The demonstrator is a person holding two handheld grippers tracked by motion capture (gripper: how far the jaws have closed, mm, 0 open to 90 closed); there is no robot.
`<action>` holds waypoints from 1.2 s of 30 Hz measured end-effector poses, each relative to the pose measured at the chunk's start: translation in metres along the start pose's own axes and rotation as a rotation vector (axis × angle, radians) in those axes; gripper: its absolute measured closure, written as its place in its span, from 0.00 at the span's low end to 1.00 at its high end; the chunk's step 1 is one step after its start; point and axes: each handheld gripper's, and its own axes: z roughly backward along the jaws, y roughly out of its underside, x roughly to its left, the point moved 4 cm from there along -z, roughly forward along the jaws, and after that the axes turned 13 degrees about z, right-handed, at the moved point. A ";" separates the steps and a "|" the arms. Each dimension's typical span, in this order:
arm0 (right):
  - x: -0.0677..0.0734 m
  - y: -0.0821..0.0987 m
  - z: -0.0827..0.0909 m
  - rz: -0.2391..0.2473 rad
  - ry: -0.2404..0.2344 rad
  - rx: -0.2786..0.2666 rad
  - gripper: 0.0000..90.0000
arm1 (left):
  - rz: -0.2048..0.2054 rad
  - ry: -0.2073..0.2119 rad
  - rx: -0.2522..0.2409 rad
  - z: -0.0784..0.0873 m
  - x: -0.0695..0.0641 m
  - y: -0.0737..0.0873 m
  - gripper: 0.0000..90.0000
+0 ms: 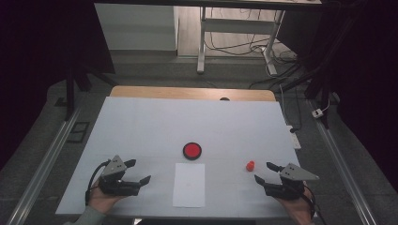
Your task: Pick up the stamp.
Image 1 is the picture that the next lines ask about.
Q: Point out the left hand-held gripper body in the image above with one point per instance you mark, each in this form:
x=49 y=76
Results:
x=116 y=182

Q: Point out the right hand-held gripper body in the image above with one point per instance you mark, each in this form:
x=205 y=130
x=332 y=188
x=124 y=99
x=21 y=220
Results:
x=286 y=186

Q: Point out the small red stamp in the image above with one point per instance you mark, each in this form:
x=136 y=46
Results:
x=250 y=166

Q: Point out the round red ink pad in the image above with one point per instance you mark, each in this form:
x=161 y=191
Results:
x=192 y=151

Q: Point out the person's left hand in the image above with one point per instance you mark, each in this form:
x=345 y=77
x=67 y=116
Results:
x=103 y=201

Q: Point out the person's right hand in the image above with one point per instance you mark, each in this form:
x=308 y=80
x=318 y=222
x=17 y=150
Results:
x=297 y=210

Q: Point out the white power strip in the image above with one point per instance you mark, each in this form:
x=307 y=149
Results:
x=294 y=139

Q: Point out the white paper sheet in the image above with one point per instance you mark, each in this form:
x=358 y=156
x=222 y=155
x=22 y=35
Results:
x=189 y=187

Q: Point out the white table cover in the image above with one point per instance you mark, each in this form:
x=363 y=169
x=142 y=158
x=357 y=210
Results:
x=187 y=125

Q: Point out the small white adapter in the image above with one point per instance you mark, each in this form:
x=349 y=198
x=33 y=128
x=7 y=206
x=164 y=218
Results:
x=317 y=113

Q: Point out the wooden table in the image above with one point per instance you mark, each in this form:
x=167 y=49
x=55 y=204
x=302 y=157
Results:
x=175 y=93

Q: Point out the black table grommet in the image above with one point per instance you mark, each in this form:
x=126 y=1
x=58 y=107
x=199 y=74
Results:
x=224 y=99

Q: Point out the black metal stand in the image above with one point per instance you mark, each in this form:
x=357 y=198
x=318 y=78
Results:
x=325 y=78
x=70 y=93

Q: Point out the white cabinet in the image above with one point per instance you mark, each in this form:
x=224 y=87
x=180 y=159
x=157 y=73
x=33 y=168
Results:
x=134 y=28

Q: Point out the aluminium floor rail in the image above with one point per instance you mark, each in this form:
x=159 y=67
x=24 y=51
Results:
x=47 y=162
x=341 y=162

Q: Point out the white desk frame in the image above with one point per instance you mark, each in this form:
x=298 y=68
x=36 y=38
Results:
x=234 y=25

